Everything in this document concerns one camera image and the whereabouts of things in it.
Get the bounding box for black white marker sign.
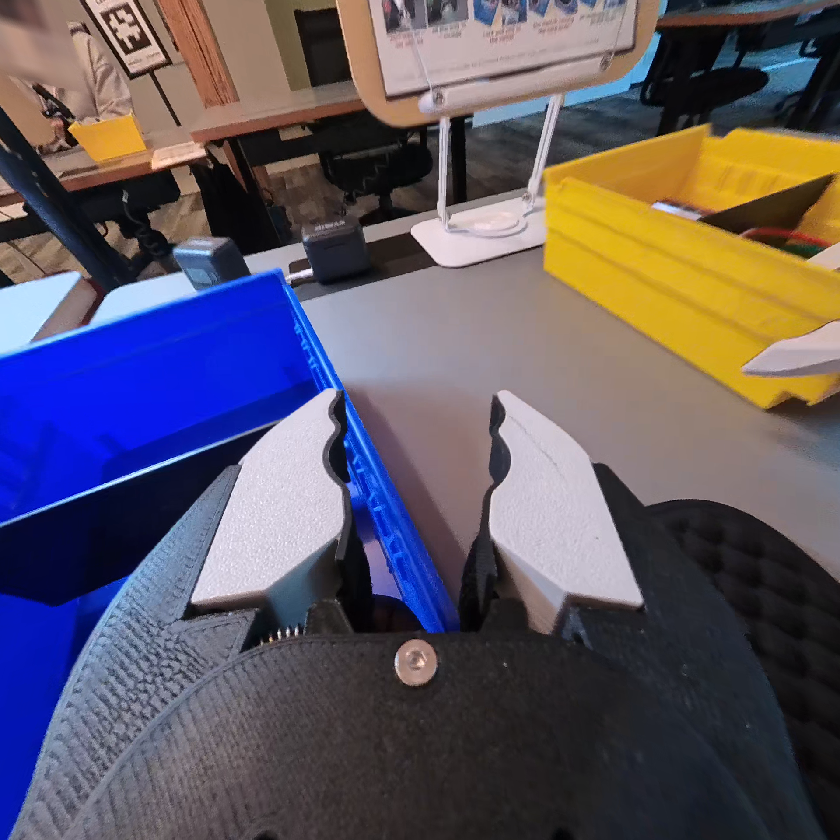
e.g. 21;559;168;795
79;0;173;81

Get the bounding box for black bin divider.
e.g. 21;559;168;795
697;172;839;235

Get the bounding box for small yellow bin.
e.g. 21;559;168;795
67;113;150;164

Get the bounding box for black quilted wrist pad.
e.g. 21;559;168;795
648;499;840;840

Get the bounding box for black office chair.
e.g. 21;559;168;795
307;120;435;225
638;25;770;137

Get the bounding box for wooden table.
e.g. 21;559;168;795
0;140;209;227
655;0;840;32
189;80;475;204

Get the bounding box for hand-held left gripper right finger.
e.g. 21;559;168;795
486;390;645;634

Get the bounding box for grey desk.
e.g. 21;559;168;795
85;190;840;592

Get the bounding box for yellow plastic bin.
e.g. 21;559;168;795
542;122;840;412

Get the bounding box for light grey table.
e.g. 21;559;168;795
0;271;101;357

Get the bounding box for wooden pillar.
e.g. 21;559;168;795
156;0;242;110

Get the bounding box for red ethernet splitter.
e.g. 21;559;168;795
651;199;716;222

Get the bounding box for red ethernet cable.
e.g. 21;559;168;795
740;227;836;249

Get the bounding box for blue plastic bin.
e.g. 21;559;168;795
0;269;462;840

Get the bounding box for instruction poster board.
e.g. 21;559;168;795
335;0;662;130

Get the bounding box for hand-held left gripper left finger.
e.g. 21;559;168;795
190;388;355;634

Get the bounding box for black slanted pole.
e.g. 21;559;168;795
0;107;133;291

